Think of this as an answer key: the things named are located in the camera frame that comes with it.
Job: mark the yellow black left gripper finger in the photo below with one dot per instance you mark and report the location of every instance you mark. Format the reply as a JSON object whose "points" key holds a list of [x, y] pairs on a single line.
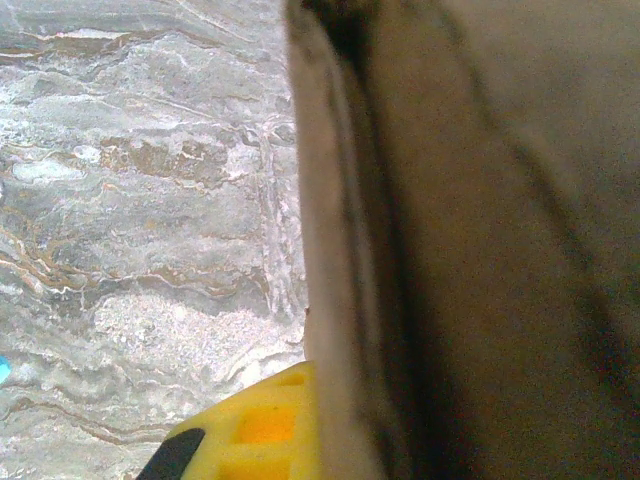
{"points": [[260, 440]]}

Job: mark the teal plastic tube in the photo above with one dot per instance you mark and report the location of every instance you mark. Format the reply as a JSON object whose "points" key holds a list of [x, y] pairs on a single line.
{"points": [[4, 369]]}

